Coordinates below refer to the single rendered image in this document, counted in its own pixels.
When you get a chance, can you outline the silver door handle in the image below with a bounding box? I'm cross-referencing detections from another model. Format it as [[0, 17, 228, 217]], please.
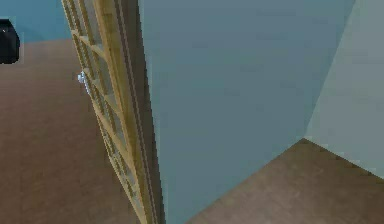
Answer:
[[77, 70, 90, 96]]

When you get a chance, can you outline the black rounded object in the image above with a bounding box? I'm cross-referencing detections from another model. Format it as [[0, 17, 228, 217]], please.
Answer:
[[0, 18, 21, 65]]

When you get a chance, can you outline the wooden glass-paned room door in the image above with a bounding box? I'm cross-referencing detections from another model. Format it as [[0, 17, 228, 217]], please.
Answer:
[[60, 0, 167, 224]]

